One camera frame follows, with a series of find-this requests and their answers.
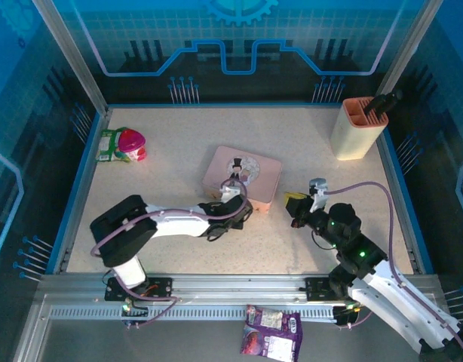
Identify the pink tin box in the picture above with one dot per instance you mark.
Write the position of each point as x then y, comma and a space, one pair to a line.
261, 169

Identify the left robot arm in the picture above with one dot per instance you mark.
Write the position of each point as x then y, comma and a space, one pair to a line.
171, 226

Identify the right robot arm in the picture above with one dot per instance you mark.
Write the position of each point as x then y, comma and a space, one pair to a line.
405, 305

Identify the cream knife block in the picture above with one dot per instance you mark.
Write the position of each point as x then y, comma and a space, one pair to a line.
352, 139

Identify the purple snack bag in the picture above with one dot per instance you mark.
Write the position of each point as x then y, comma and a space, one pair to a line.
271, 335

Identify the pink plastic cup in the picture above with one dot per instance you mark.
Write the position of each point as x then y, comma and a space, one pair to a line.
131, 142

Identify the green snack bag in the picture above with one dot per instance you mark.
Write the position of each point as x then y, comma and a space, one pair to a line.
105, 145

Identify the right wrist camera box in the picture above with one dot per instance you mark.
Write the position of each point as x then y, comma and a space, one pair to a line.
317, 194

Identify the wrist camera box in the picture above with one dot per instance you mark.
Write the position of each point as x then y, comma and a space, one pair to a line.
317, 194
228, 194

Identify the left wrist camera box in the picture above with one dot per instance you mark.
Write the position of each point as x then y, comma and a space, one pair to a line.
228, 194

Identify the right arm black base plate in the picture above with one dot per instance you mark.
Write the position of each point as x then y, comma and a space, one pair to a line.
316, 288

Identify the aluminium mounting rail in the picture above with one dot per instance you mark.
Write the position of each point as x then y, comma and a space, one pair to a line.
235, 286

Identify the aluminium side rail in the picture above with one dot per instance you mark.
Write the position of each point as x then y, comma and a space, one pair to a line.
399, 181
88, 162

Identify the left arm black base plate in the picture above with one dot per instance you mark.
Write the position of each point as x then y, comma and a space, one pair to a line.
160, 288

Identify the aluminium frame post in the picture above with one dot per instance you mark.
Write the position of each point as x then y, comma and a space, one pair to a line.
408, 49
71, 56

